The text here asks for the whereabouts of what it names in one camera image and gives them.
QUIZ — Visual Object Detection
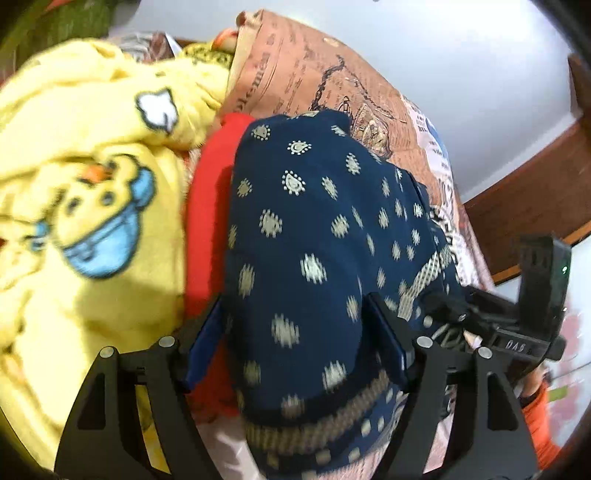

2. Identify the navy patterned hooded jacket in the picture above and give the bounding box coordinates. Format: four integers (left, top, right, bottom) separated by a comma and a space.
223, 110, 461, 479

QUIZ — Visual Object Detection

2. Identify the green floral storage box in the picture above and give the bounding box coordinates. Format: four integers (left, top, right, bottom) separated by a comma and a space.
1, 0, 119, 65

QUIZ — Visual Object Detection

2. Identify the newspaper print bed cover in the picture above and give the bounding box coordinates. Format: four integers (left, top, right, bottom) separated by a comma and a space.
221, 10, 492, 479

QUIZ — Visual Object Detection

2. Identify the person's right hand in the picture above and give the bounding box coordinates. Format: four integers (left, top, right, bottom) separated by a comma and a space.
520, 365, 546, 398

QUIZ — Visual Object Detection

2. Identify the orange right sleeve forearm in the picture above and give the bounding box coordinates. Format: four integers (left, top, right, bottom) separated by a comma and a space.
519, 381, 561, 470

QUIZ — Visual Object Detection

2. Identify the yellow duck print blanket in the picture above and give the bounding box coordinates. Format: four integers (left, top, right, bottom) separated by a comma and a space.
1, 39, 231, 468

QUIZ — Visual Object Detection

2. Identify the wooden door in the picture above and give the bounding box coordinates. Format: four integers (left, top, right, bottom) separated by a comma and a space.
465, 54, 590, 284

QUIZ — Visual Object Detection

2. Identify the red folded garment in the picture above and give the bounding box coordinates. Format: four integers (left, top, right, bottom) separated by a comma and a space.
184, 113, 254, 424

